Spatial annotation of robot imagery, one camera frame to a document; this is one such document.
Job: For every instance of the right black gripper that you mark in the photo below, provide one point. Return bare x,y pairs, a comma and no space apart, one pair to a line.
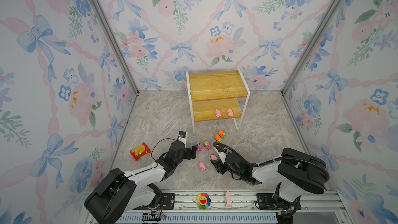
220,169

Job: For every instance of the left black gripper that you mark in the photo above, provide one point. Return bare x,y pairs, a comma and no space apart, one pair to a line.
188,155

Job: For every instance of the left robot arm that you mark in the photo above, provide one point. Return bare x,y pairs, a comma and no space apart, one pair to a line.
122,191

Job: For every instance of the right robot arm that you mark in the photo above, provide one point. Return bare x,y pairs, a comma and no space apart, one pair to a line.
303,174

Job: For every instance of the pink truck green top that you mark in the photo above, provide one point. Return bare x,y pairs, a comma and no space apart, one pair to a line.
207,145

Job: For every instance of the green truck orange top near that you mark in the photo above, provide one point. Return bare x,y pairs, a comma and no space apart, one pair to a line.
218,139

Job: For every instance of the green truck orange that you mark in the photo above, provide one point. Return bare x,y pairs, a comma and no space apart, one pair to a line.
218,139
222,134

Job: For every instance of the green truck orange top far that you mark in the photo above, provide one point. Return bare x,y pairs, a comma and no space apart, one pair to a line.
222,134

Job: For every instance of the pink eraser block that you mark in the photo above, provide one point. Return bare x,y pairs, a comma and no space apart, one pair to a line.
228,199

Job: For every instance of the colourful smiling flower plush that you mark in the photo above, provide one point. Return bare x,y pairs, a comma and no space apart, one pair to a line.
203,201

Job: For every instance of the red snack packet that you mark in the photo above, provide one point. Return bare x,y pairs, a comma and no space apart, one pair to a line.
140,151

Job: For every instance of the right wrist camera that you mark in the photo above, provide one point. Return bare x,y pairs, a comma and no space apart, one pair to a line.
222,153

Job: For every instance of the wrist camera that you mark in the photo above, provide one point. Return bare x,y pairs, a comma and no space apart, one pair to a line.
182,137
222,153

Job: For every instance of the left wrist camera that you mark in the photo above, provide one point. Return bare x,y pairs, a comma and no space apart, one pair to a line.
182,137

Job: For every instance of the wooden two-tier shelf white frame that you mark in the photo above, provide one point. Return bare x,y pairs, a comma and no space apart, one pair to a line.
217,90

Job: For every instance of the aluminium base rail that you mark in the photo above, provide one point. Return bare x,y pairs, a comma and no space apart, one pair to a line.
179,207

